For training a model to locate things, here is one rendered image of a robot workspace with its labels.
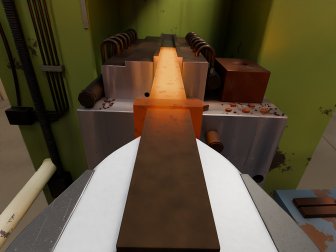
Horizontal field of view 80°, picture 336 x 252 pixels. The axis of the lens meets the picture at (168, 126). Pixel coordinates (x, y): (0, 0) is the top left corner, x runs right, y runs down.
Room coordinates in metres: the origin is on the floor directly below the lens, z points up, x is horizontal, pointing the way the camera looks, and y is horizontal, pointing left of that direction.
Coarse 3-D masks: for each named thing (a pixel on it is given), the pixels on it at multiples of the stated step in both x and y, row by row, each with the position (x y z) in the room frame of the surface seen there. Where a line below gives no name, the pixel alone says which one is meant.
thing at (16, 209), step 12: (48, 168) 0.47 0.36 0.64; (36, 180) 0.41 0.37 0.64; (48, 180) 0.45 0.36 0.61; (24, 192) 0.37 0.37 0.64; (36, 192) 0.38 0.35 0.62; (12, 204) 0.33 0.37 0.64; (24, 204) 0.34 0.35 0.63; (0, 216) 0.30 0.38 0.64; (12, 216) 0.30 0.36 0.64; (0, 228) 0.27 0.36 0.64; (12, 228) 0.28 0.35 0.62; (0, 240) 0.25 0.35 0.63
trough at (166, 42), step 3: (165, 36) 0.78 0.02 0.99; (168, 36) 0.78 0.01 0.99; (171, 36) 0.78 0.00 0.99; (162, 39) 0.64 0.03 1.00; (165, 39) 0.75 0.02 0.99; (168, 39) 0.76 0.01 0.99; (171, 39) 0.76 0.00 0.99; (162, 42) 0.62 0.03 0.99; (165, 42) 0.68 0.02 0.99; (168, 42) 0.68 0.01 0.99; (171, 42) 0.68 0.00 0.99; (174, 42) 0.58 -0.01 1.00; (162, 45) 0.60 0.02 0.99; (165, 45) 0.61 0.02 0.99; (168, 45) 0.62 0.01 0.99; (171, 45) 0.62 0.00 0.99; (174, 45) 0.55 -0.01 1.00
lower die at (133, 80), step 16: (128, 48) 0.57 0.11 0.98; (144, 48) 0.52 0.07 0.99; (176, 48) 0.48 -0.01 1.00; (112, 64) 0.39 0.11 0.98; (128, 64) 0.38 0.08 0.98; (144, 64) 0.38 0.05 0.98; (192, 64) 0.38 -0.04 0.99; (112, 80) 0.38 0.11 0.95; (128, 80) 0.38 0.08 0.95; (144, 80) 0.38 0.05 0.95; (192, 80) 0.38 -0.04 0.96; (112, 96) 0.38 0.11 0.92; (128, 96) 0.38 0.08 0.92; (144, 96) 0.38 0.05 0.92; (192, 96) 0.38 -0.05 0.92
